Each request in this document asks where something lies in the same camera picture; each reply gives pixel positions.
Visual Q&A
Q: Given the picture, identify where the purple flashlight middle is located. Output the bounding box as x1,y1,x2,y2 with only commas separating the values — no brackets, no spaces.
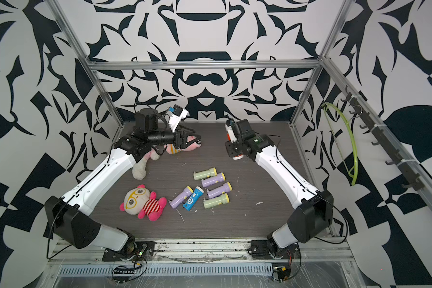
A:
207,182,232,199

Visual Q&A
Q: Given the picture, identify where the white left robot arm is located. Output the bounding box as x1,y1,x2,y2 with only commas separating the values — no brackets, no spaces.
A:
44,105,201,256

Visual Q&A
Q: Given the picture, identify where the blue flashlight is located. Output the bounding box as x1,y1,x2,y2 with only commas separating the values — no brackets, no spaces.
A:
183,186,204,211

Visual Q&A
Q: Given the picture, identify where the purple flashlight upper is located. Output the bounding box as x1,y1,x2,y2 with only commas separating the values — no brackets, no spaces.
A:
201,172,226,188

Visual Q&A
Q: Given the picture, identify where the green curved tube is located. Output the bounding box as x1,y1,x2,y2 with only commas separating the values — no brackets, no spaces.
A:
320,102,359,186

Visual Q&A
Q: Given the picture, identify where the glasses doll plush toy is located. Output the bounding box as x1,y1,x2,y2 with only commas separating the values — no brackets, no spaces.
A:
120,185,168,222

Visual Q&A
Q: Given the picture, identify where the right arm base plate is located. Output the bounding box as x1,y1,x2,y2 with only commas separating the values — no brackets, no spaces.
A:
247,240,301,260

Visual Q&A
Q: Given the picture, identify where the green flashlight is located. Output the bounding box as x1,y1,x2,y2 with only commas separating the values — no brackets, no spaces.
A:
193,168,217,181
204,194,230,209

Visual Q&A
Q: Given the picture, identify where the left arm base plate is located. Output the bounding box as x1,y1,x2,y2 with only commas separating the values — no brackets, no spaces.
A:
102,241,156,262

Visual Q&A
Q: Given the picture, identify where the purple flashlight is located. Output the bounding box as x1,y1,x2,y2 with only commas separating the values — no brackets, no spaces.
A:
207,182,232,199
169,186,193,209
201,172,226,188

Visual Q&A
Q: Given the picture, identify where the black hook rack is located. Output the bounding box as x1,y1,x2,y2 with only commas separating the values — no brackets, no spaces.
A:
342,88,426,191

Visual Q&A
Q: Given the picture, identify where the purple flashlight left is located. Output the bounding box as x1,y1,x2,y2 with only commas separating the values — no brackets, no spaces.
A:
169,186,193,209

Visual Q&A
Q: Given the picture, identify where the white teddy pink shirt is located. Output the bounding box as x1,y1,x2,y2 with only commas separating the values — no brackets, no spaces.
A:
132,146,161,180

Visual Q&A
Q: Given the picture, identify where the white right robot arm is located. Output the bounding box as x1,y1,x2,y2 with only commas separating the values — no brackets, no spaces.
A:
225,120,334,254

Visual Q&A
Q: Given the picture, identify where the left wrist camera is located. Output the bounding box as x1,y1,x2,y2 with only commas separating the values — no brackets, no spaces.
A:
167,104,189,133

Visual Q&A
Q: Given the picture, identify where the red flashlight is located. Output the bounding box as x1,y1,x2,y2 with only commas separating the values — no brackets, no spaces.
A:
225,120,244,160

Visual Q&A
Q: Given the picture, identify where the pink striped plush toy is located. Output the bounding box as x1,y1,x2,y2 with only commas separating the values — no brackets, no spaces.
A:
165,136,202,154

